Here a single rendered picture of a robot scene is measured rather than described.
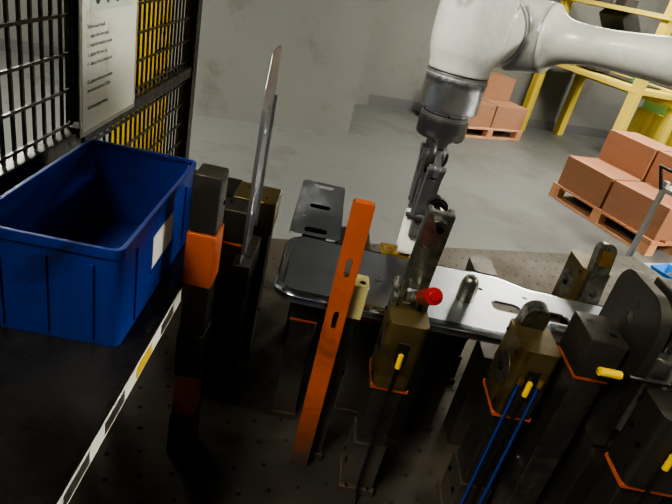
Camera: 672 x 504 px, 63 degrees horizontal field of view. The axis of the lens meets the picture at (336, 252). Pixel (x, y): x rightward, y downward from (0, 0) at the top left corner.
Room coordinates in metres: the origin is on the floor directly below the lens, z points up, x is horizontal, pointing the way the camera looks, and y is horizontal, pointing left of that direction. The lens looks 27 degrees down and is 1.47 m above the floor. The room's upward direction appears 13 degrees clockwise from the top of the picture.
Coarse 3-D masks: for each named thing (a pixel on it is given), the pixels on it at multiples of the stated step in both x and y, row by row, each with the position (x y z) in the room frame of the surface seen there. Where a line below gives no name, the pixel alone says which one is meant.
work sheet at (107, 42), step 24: (96, 0) 0.85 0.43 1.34; (120, 0) 0.94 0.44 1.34; (96, 24) 0.86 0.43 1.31; (120, 24) 0.95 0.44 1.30; (96, 48) 0.86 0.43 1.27; (120, 48) 0.95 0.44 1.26; (96, 72) 0.86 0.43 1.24; (120, 72) 0.95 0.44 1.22; (96, 96) 0.86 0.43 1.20; (120, 96) 0.96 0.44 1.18; (96, 120) 0.86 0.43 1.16
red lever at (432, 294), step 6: (426, 288) 0.61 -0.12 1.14; (432, 288) 0.59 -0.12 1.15; (408, 294) 0.68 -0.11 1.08; (414, 294) 0.65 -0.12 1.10; (420, 294) 0.61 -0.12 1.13; (426, 294) 0.58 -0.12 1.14; (432, 294) 0.58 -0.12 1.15; (438, 294) 0.58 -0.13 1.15; (408, 300) 0.68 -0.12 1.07; (414, 300) 0.65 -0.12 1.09; (420, 300) 0.61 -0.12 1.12; (426, 300) 0.58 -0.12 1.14; (432, 300) 0.58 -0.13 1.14; (438, 300) 0.58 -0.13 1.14
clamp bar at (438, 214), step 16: (432, 208) 0.68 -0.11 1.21; (432, 224) 0.67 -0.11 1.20; (448, 224) 0.67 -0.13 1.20; (416, 240) 0.70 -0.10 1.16; (432, 240) 0.68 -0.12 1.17; (416, 256) 0.68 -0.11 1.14; (432, 256) 0.68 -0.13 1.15; (416, 272) 0.69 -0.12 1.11; (432, 272) 0.69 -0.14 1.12; (400, 288) 0.70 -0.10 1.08; (416, 288) 0.69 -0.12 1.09; (400, 304) 0.70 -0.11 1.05; (416, 304) 0.70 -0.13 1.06
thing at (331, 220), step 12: (300, 192) 1.16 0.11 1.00; (312, 192) 1.17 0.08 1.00; (324, 192) 1.19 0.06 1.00; (336, 192) 1.21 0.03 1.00; (300, 204) 1.09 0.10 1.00; (324, 204) 1.12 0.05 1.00; (336, 204) 1.14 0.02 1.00; (300, 216) 1.03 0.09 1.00; (312, 216) 1.04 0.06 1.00; (324, 216) 1.06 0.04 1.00; (336, 216) 1.07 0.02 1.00; (300, 228) 0.97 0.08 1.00; (324, 228) 1.00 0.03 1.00; (336, 228) 1.01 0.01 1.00; (336, 240) 0.96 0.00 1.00
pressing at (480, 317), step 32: (288, 256) 0.86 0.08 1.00; (320, 256) 0.88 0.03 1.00; (384, 256) 0.94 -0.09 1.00; (288, 288) 0.74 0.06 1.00; (320, 288) 0.77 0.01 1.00; (384, 288) 0.82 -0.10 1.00; (448, 288) 0.88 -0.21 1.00; (512, 288) 0.94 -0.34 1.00; (448, 320) 0.77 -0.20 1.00; (480, 320) 0.79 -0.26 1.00
